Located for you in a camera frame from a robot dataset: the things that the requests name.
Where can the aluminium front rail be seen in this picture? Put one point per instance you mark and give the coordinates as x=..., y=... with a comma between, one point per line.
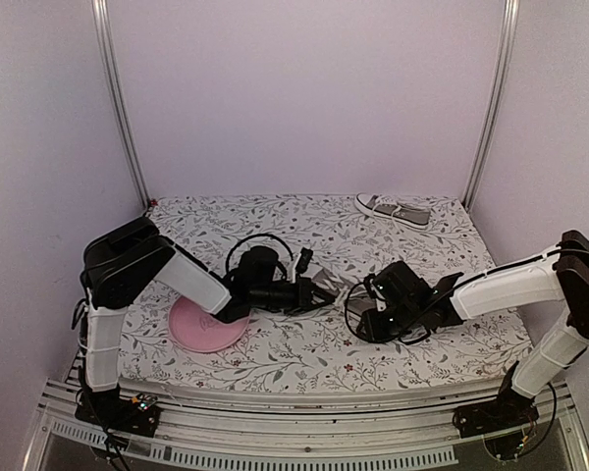
x=397, y=430

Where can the right aluminium frame post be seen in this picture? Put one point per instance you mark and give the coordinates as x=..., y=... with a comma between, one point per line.
x=501, y=71

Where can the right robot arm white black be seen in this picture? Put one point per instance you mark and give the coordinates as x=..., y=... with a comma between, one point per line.
x=559, y=274

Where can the left aluminium frame post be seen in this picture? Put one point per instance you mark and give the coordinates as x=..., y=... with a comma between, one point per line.
x=103, y=30

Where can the floral patterned table mat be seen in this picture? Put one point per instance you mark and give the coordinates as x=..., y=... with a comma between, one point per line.
x=316, y=352

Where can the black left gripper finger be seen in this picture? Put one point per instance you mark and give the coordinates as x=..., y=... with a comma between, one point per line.
x=320, y=295
x=312, y=307

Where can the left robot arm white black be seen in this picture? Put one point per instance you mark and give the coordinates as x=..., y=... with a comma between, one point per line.
x=119, y=266

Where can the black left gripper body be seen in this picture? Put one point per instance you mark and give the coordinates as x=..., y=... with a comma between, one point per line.
x=266, y=298

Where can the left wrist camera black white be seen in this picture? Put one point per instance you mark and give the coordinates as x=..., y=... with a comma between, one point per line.
x=300, y=267

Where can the pink plastic plate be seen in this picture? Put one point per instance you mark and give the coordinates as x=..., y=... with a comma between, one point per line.
x=197, y=331

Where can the aluminium frame post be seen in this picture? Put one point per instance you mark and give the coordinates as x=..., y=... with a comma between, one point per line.
x=103, y=30
x=501, y=71

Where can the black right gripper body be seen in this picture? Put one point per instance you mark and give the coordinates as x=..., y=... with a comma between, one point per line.
x=391, y=330

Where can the grey sneaker with red sole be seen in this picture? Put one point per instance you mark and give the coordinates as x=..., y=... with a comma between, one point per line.
x=337, y=285

